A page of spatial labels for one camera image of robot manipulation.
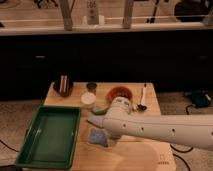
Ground black power cable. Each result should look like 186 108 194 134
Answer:
170 103 198 171

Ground green plastic tray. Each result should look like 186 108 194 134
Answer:
15 106 81 169

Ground green toy cucumber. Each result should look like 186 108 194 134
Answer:
92 106 108 115

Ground black object top right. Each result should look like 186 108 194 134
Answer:
174 0 209 22

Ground blue sponge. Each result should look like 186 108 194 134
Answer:
88 128 108 147

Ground orange bowl with food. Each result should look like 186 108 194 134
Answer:
106 86 133 102

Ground small dark metal cup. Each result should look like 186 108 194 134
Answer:
86 82 97 94

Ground blue black device on floor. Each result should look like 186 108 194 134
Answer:
186 91 211 108

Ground white handled black spoon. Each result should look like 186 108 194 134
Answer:
137 85 147 112

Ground black cable at left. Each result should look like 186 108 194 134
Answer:
0 139 20 154

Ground white round container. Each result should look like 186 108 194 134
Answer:
81 92 96 108

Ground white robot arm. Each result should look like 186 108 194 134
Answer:
102 97 213 151

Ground blue cloth piece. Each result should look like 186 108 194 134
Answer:
87 115 104 128

